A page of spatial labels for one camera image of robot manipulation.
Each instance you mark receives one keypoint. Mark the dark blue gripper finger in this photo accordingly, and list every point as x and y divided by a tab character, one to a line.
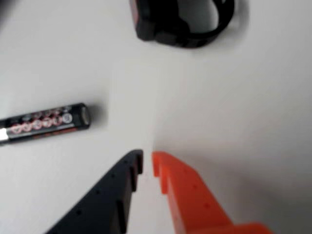
102	200

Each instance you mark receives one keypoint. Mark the black AAA battery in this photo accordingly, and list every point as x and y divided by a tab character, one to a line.
48	122

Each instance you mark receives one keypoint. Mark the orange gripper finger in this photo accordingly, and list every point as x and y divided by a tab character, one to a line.
190	200

